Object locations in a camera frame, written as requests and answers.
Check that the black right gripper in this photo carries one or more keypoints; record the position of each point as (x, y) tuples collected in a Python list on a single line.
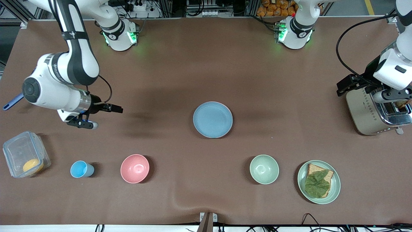
[(95, 107)]

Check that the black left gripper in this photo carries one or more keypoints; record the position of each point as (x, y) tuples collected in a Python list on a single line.
[(368, 75)]

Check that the blue plate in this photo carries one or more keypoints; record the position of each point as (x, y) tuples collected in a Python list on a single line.
[(212, 119)]

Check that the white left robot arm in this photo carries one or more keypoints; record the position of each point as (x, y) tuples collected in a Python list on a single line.
[(394, 67)]

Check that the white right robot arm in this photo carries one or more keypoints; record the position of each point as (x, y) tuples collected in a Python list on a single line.
[(61, 80)]

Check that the beige silver toaster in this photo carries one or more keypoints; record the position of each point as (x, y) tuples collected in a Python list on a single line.
[(363, 112)]

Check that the brown toast slice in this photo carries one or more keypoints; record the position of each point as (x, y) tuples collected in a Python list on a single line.
[(404, 104)]

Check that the pink bowl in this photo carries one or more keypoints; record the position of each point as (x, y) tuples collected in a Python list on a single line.
[(135, 168)]

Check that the blue cup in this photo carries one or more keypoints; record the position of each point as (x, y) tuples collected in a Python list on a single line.
[(80, 169)]

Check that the brown bread slice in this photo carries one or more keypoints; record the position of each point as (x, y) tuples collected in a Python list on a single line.
[(328, 175)]

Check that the yellow orange fruit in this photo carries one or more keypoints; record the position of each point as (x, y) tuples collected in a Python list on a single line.
[(32, 165)]

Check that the clear plastic container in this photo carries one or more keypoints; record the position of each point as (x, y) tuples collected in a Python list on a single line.
[(22, 151)]

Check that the green plate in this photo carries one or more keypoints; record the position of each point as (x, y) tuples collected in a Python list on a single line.
[(334, 185)]

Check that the brown table cloth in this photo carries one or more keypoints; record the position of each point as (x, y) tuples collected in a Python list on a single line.
[(206, 64)]

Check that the green lettuce leaf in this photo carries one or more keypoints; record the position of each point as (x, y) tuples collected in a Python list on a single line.
[(317, 185)]

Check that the bag of orange buns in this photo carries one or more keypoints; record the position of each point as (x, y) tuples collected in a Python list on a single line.
[(276, 8)]

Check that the green bowl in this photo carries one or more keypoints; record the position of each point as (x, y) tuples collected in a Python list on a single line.
[(264, 169)]

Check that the small white power strip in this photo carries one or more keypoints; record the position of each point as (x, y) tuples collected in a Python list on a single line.
[(210, 13)]

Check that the metal table clamp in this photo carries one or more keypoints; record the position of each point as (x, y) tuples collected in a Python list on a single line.
[(208, 221)]

